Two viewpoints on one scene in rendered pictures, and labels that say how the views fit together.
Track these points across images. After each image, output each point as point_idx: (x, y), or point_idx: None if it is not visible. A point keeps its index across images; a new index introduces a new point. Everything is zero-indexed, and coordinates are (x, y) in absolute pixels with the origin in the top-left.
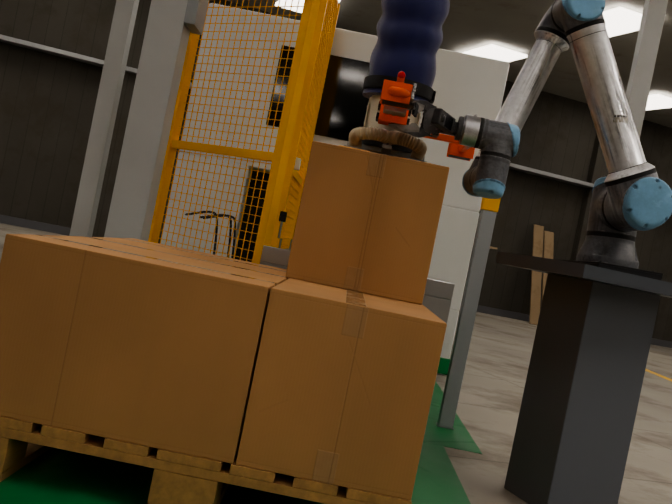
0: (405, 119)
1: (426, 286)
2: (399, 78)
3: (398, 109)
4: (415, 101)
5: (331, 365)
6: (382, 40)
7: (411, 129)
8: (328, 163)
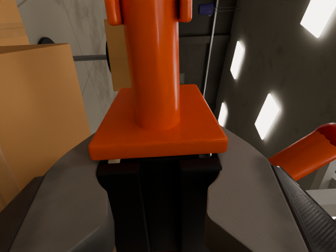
0: (125, 138)
1: None
2: (313, 133)
3: None
4: (277, 177)
5: None
6: (334, 219)
7: (52, 200)
8: (4, 47)
